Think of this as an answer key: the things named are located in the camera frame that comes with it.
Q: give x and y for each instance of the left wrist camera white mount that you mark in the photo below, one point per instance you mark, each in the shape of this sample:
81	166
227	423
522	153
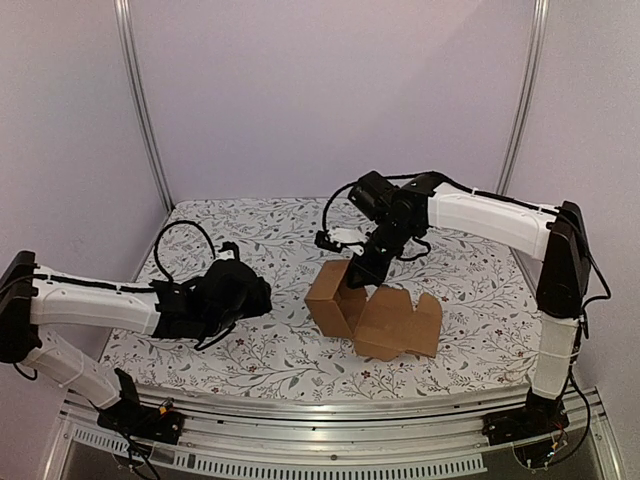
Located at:
228	251

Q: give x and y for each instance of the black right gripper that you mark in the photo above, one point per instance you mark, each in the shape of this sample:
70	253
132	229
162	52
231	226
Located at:
373	255

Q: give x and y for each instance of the floral patterned table mat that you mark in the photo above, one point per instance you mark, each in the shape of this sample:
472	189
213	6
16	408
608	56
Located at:
454	316

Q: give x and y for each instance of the brown cardboard box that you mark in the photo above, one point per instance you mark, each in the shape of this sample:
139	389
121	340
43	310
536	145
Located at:
383	325

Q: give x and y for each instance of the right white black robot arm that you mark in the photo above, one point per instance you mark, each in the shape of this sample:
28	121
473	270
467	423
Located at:
552	236

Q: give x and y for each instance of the left aluminium frame post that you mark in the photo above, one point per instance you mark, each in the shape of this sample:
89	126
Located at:
124	22

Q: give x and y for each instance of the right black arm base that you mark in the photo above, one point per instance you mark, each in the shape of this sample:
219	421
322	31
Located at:
538	416

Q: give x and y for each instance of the aluminium frame post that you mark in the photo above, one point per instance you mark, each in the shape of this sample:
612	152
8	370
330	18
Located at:
526	94
124	22

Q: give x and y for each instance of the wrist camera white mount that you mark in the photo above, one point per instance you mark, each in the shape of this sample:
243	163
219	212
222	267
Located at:
338	239
228	251

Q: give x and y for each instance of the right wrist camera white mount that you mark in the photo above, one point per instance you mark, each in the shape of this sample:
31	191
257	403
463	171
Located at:
338	239

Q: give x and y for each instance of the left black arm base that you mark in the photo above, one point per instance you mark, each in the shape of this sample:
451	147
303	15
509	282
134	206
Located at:
129	417

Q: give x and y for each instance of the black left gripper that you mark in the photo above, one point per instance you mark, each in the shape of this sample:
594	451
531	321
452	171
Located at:
259	302

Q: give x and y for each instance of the aluminium front rail frame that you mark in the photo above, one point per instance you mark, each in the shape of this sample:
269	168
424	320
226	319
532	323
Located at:
437	437

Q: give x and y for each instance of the right aluminium frame post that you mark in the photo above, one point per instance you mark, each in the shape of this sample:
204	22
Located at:
526	94

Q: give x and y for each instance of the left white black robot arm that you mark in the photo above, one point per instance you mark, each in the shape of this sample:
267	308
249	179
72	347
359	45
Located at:
35	299

